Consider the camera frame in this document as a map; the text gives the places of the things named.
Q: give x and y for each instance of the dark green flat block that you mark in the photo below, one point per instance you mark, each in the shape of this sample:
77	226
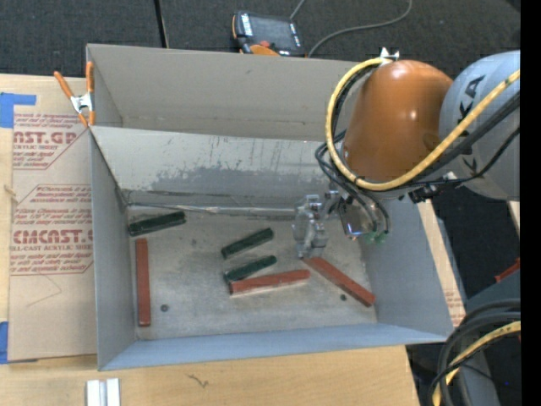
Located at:
156	223
247	243
250	268

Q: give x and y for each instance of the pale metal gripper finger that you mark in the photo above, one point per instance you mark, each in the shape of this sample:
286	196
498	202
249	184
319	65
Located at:
313	243
307	212

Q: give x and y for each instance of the red-brown flat block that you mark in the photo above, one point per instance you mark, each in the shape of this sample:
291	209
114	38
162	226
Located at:
143	281
270	281
342	281

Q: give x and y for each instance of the brown cardboard board, red print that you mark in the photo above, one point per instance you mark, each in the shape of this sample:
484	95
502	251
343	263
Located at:
50	303

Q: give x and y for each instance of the black cylinder on white bracket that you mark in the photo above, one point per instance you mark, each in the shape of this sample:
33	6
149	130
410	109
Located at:
423	193

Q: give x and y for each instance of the grey metal bin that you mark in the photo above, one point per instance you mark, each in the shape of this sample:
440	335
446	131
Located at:
211	311

